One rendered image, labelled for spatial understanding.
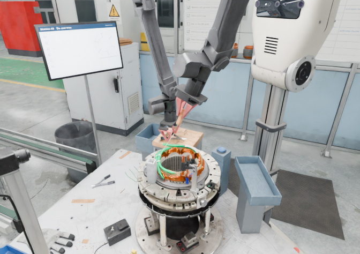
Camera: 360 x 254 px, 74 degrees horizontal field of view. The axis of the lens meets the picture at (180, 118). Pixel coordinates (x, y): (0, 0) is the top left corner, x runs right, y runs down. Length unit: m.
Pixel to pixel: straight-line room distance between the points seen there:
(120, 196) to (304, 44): 1.07
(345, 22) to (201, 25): 1.45
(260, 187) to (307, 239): 1.35
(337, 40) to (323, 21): 1.96
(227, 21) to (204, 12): 2.42
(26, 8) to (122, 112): 2.15
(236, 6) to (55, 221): 1.14
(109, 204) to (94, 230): 0.15
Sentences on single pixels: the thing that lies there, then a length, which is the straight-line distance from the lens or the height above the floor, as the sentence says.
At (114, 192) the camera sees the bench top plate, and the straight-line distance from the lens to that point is 1.35.
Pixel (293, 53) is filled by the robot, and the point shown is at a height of 1.51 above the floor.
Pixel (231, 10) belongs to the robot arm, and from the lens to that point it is 0.60.
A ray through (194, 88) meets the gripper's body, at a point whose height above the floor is 1.44.
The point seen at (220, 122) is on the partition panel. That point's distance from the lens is 3.34.
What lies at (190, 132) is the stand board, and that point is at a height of 1.06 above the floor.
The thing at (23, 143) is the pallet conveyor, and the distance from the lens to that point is 2.07.
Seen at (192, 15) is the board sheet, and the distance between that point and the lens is 3.08.
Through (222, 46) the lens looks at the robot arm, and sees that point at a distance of 0.66.
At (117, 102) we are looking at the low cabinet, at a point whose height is 0.51.
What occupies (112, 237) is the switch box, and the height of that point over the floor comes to 0.82.
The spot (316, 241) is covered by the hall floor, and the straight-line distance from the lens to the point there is 2.35.
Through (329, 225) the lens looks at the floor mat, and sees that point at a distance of 2.50.
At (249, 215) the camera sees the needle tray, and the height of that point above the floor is 0.89.
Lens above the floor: 1.68
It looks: 26 degrees down
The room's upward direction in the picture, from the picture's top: straight up
